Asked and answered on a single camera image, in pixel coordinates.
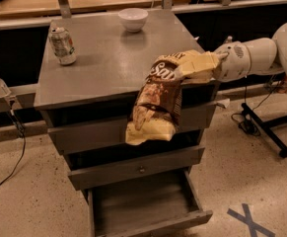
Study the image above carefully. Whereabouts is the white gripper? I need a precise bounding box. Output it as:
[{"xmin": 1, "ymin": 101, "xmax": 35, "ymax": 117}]
[{"xmin": 174, "ymin": 41, "xmax": 251, "ymax": 82}]

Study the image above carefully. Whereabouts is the brown chip bag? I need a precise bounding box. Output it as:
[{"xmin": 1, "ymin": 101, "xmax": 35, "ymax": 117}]
[{"xmin": 124, "ymin": 51, "xmax": 203, "ymax": 146}]

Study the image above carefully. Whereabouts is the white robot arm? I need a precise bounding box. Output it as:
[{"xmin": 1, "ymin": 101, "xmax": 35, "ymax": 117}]
[{"xmin": 176, "ymin": 23, "xmax": 287, "ymax": 83}]

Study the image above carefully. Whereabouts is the grey middle drawer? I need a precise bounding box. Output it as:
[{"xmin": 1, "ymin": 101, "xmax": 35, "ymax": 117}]
[{"xmin": 68, "ymin": 145, "xmax": 204, "ymax": 191}]

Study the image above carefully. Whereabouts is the grey drawer cabinet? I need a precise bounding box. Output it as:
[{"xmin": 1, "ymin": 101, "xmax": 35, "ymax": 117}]
[{"xmin": 34, "ymin": 9, "xmax": 227, "ymax": 237}]

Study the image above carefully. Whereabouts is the grey open bottom drawer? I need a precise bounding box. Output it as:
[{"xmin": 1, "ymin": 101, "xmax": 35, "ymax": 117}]
[{"xmin": 88, "ymin": 169, "xmax": 212, "ymax": 237}]

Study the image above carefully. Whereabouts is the grey top drawer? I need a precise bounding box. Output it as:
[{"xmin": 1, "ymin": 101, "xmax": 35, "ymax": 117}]
[{"xmin": 48, "ymin": 101, "xmax": 216, "ymax": 155}]

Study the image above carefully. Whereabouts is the clear water bottle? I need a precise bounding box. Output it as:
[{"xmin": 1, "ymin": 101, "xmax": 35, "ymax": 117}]
[{"xmin": 224, "ymin": 36, "xmax": 233, "ymax": 43}]

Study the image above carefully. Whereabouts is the white ceramic bowl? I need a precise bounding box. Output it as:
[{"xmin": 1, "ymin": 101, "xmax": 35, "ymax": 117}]
[{"xmin": 118, "ymin": 8, "xmax": 149, "ymax": 33}]

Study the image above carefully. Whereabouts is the orange object on floor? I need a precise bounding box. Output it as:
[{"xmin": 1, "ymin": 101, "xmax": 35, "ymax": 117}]
[{"xmin": 277, "ymin": 77, "xmax": 287, "ymax": 94}]

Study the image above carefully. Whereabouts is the black stand base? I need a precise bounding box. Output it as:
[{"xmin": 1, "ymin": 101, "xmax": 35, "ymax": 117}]
[{"xmin": 242, "ymin": 103, "xmax": 287, "ymax": 158}]

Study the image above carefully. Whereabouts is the silver soda can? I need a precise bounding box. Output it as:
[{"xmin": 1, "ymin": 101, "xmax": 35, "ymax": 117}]
[{"xmin": 48, "ymin": 27, "xmax": 77, "ymax": 65}]

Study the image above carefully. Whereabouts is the black cable bundle right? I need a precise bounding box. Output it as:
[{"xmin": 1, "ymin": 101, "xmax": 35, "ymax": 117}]
[{"xmin": 231, "ymin": 79, "xmax": 282, "ymax": 137}]

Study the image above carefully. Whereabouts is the grey metal rail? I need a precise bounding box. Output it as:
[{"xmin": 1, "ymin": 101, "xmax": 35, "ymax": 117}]
[{"xmin": 0, "ymin": 70, "xmax": 282, "ymax": 116}]

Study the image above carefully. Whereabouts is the black floor cable left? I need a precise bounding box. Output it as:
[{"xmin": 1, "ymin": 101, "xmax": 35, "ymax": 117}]
[{"xmin": 0, "ymin": 110, "xmax": 27, "ymax": 199}]

